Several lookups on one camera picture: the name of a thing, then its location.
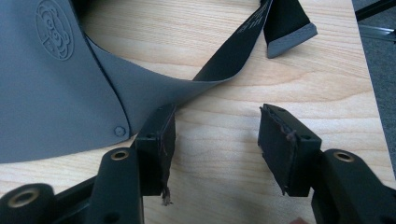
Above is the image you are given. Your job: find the black metal bar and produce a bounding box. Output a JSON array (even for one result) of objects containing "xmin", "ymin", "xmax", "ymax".
[{"xmin": 354, "ymin": 0, "xmax": 396, "ymax": 22}]

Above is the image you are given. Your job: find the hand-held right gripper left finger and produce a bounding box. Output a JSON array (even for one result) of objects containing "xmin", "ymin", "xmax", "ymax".
[{"xmin": 89, "ymin": 103, "xmax": 177, "ymax": 224}]

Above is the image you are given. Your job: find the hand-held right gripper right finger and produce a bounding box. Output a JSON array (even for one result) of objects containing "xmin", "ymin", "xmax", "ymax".
[{"xmin": 257, "ymin": 103, "xmax": 396, "ymax": 224}]

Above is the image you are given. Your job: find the gray sun visor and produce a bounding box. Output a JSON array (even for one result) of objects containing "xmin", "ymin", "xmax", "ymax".
[{"xmin": 0, "ymin": 0, "xmax": 318, "ymax": 164}]

